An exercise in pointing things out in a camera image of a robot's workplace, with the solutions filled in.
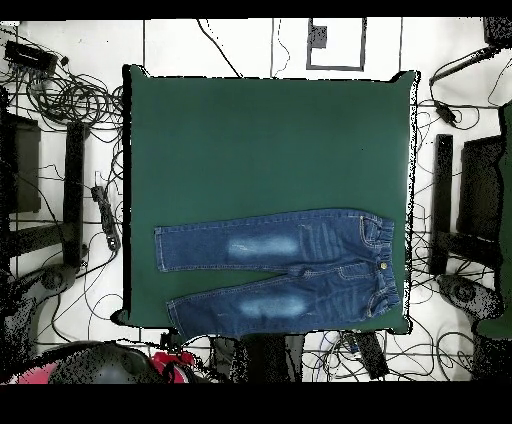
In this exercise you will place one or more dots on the blue denim jeans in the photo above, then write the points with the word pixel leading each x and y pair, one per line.
pixel 260 248

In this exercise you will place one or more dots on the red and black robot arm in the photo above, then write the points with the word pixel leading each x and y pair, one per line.
pixel 100 366

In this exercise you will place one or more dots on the black stand base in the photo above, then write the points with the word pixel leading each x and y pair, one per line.
pixel 54 278
pixel 468 294

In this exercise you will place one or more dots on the black power strip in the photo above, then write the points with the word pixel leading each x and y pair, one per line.
pixel 106 216
pixel 372 354

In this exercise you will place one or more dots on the narrow black panel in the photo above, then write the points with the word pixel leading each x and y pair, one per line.
pixel 442 200
pixel 74 192

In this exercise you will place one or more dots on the wide black panel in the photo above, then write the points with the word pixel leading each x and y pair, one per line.
pixel 26 168
pixel 480 188

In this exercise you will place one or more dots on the dark green table cloth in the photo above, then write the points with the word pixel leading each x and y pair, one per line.
pixel 280 140

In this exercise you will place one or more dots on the black electronics box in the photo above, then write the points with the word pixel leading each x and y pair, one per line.
pixel 30 56

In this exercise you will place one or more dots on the black power adapter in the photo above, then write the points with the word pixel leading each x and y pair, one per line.
pixel 446 112

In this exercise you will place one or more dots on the black bar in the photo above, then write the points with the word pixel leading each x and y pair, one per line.
pixel 460 66

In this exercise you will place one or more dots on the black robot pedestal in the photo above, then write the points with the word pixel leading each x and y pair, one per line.
pixel 256 356

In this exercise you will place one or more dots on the grey square frame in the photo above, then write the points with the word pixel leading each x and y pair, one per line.
pixel 310 60

